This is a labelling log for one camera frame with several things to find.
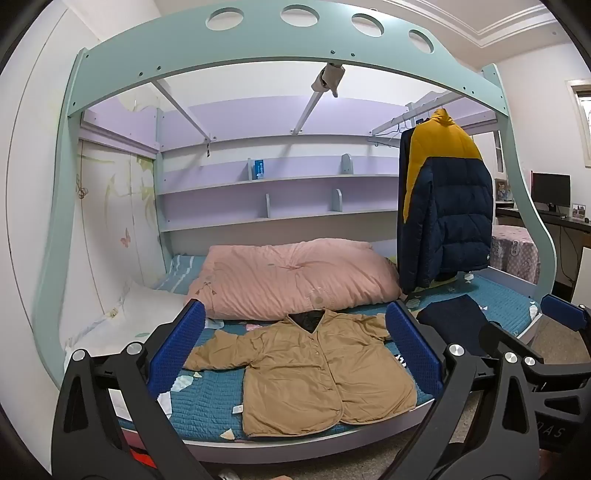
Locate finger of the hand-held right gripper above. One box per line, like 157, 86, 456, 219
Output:
539, 293, 591, 334
479, 322, 546, 366

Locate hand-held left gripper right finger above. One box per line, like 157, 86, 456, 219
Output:
369, 301, 541, 480

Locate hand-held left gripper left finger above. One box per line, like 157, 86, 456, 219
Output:
52, 300, 218, 480

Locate tan jacket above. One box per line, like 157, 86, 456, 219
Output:
183, 309, 419, 438

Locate navy folded pants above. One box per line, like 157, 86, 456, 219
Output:
417, 294, 492, 356

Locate teal quilted bed mat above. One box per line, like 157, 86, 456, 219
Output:
115, 256, 541, 441

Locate dark desk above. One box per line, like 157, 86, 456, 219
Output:
496, 205, 591, 287

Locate pink quilt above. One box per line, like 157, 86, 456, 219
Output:
185, 239, 402, 321

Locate black computer monitor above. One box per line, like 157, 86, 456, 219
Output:
531, 172, 572, 214

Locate red object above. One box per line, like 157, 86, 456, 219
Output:
130, 455, 154, 480

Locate navy and yellow puffer jacket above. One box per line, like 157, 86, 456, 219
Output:
398, 108, 495, 294

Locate window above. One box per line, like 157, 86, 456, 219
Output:
567, 79, 591, 168

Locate purple wall shelf unit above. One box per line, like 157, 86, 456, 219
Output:
154, 97, 499, 232

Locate wire clothes hanger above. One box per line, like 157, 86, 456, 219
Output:
399, 108, 428, 136

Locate grey cloth on rail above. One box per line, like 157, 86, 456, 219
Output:
311, 64, 346, 98

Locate teal bunk bed frame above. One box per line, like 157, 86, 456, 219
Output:
34, 0, 557, 393

